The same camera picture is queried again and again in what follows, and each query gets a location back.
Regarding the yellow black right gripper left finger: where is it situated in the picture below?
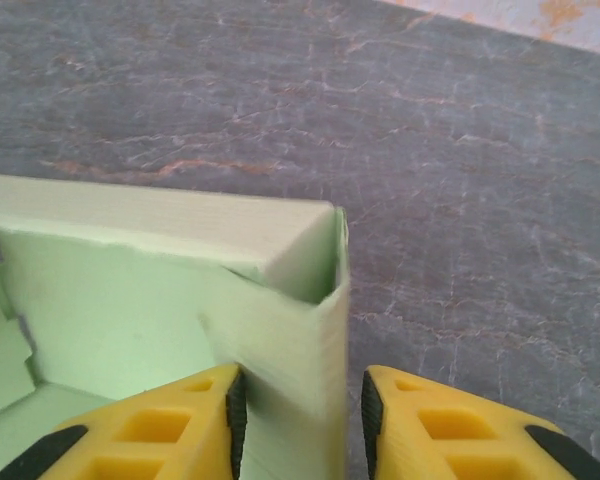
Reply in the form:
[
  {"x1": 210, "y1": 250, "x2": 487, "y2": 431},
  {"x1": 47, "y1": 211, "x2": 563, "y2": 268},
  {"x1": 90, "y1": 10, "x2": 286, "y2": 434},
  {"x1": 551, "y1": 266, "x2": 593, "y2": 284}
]
[{"x1": 0, "y1": 362, "x2": 249, "y2": 480}]

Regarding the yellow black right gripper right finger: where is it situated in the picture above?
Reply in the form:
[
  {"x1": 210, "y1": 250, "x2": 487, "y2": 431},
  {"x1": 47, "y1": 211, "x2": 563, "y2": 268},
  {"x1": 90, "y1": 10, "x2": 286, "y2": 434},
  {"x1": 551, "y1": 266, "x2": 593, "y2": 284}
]
[{"x1": 360, "y1": 364, "x2": 600, "y2": 480}]

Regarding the light green paper box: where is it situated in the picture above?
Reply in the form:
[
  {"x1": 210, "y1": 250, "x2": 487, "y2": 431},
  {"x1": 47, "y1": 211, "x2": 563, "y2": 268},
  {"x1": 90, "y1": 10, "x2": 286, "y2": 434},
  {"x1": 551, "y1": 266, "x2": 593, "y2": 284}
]
[{"x1": 0, "y1": 172, "x2": 351, "y2": 480}]

